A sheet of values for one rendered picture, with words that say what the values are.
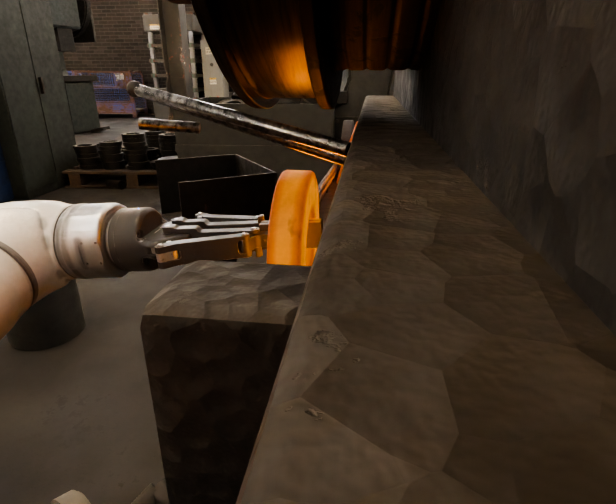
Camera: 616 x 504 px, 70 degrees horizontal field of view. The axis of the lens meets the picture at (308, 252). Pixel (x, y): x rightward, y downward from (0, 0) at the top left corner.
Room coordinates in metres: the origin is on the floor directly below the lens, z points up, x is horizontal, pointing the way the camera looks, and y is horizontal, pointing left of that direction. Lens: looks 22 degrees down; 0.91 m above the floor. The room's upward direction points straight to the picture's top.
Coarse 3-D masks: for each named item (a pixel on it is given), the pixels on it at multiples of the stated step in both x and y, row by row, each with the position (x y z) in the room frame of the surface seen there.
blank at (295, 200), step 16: (288, 176) 0.45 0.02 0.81; (304, 176) 0.45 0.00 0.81; (288, 192) 0.42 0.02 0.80; (304, 192) 0.42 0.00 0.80; (272, 208) 0.41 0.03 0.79; (288, 208) 0.41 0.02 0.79; (304, 208) 0.41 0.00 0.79; (272, 224) 0.40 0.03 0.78; (288, 224) 0.40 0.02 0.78; (304, 224) 0.41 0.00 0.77; (272, 240) 0.39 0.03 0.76; (288, 240) 0.39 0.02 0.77; (304, 240) 0.41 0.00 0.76; (272, 256) 0.39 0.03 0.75; (288, 256) 0.39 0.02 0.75; (304, 256) 0.41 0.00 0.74
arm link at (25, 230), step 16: (0, 208) 0.49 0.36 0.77; (16, 208) 0.48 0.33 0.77; (32, 208) 0.49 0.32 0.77; (48, 208) 0.49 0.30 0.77; (64, 208) 0.49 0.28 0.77; (0, 224) 0.45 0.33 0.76; (16, 224) 0.45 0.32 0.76; (32, 224) 0.46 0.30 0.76; (48, 224) 0.47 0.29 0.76; (0, 240) 0.43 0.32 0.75; (16, 240) 0.44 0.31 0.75; (32, 240) 0.45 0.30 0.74; (48, 240) 0.46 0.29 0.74; (16, 256) 0.42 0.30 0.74; (32, 256) 0.44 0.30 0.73; (48, 256) 0.45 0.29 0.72; (32, 272) 0.43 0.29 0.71; (48, 272) 0.45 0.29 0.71; (64, 272) 0.46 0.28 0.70; (48, 288) 0.45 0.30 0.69; (32, 304) 0.43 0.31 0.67
